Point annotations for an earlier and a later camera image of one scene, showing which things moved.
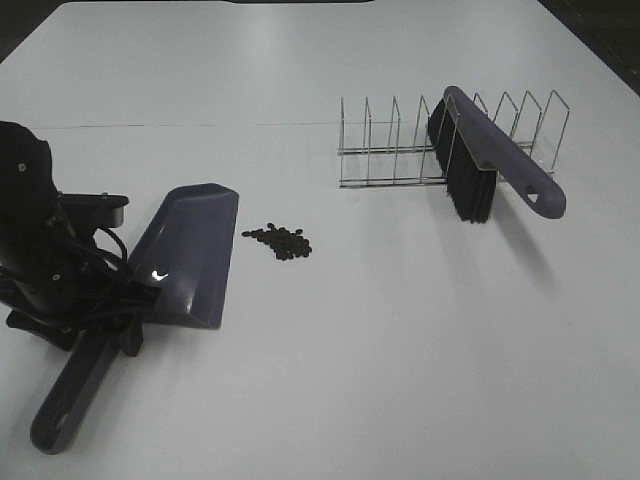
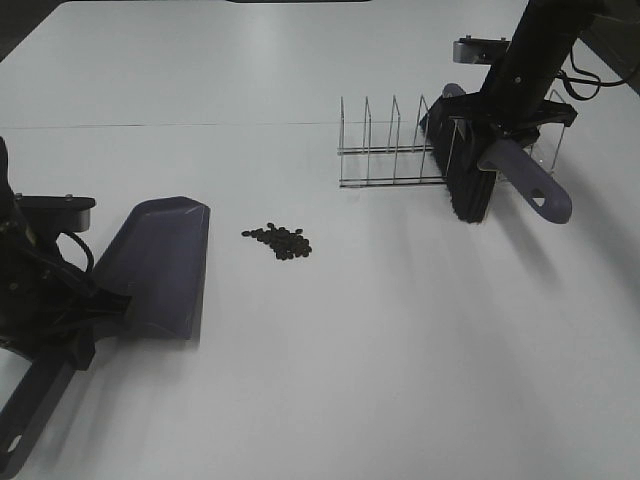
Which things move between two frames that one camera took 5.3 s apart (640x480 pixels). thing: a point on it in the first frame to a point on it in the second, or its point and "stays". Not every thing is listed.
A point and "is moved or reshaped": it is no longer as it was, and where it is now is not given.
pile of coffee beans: (285, 244) stays
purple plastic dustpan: (189, 252) is moved or reshaped
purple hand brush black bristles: (471, 150) stays
